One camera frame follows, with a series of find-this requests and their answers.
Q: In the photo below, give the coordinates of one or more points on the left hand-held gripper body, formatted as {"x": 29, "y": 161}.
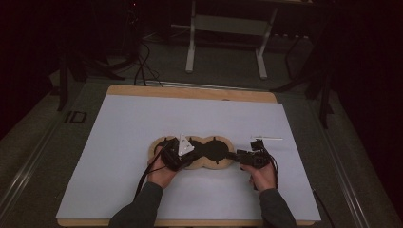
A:
{"x": 174, "y": 158}

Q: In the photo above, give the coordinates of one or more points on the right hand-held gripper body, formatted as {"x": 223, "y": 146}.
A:
{"x": 255, "y": 158}

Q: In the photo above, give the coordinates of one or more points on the tan plush pad black underside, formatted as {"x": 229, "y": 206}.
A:
{"x": 210, "y": 151}

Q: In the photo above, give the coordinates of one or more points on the person's left hand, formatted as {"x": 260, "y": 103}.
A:
{"x": 163, "y": 175}

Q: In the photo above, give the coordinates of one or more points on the person's right hand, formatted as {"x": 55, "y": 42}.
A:
{"x": 261, "y": 179}

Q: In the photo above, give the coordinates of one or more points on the white table mat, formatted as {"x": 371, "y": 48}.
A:
{"x": 177, "y": 114}

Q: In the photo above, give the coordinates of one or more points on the black angled stand leg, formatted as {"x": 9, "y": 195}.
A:
{"x": 323, "y": 101}

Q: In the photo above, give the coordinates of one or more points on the white metal stand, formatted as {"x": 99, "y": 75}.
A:
{"x": 228, "y": 25}

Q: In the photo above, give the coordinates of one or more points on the metal floor rail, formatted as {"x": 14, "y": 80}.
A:
{"x": 345, "y": 177}
{"x": 25, "y": 171}

